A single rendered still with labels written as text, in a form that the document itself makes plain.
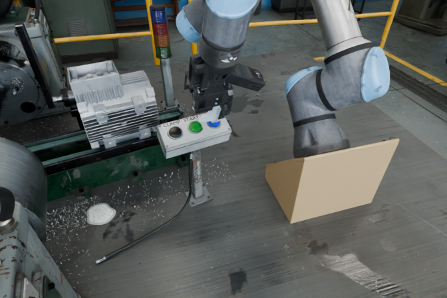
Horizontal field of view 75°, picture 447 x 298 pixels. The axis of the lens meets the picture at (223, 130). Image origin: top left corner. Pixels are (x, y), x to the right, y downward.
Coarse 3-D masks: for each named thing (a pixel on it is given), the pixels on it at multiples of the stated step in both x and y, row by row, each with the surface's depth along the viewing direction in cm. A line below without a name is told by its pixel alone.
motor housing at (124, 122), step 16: (128, 80) 82; (144, 80) 83; (128, 96) 80; (144, 96) 82; (112, 112) 78; (128, 112) 80; (144, 112) 81; (96, 128) 77; (112, 128) 80; (128, 128) 81
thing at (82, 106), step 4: (148, 88) 81; (152, 88) 81; (148, 92) 80; (152, 92) 81; (148, 96) 81; (152, 96) 82; (76, 104) 74; (80, 104) 74; (84, 104) 75; (80, 108) 74; (84, 108) 74; (80, 112) 75; (84, 112) 76; (152, 128) 88; (92, 144) 81; (96, 144) 82; (92, 148) 82
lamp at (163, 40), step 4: (156, 36) 108; (160, 36) 108; (164, 36) 108; (168, 36) 110; (156, 40) 109; (160, 40) 109; (164, 40) 109; (168, 40) 111; (156, 44) 110; (160, 44) 110; (164, 44) 110; (168, 44) 111
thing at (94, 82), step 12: (72, 72) 78; (84, 72) 81; (96, 72) 79; (108, 72) 83; (72, 84) 72; (84, 84) 74; (96, 84) 75; (108, 84) 76; (120, 84) 78; (84, 96) 75; (96, 96) 77; (108, 96) 78; (120, 96) 79
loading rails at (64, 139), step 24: (168, 120) 100; (24, 144) 87; (48, 144) 88; (72, 144) 90; (120, 144) 88; (144, 144) 89; (48, 168) 80; (72, 168) 83; (96, 168) 86; (120, 168) 90; (144, 168) 94; (48, 192) 84; (72, 192) 87
